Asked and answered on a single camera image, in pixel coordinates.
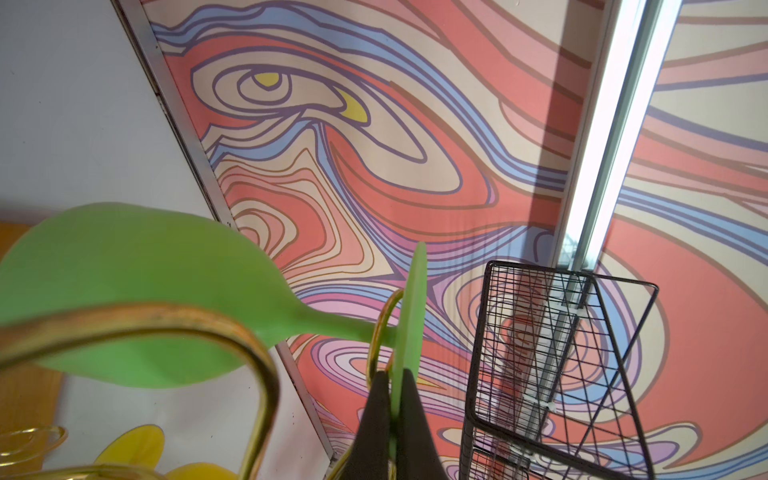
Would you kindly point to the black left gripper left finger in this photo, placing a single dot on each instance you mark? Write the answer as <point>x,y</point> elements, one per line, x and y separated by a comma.
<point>369,457</point>

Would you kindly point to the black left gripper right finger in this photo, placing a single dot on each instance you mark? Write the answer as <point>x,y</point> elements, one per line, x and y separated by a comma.
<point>417,457</point>

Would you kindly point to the yellow plastic wine glass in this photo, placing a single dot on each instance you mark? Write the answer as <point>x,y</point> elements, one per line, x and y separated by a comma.
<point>143,446</point>

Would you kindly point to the green plastic wine glass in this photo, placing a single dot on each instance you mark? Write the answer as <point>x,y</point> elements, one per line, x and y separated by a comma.
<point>108,254</point>

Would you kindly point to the wooden rack base board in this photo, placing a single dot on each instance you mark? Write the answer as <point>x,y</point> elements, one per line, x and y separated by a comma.
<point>29,397</point>

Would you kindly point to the black wire basket left wall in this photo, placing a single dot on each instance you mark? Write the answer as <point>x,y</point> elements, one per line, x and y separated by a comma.
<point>549,393</point>

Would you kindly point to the gold wire glass rack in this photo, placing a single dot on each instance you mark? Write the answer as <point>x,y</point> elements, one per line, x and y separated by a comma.
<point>57,333</point>

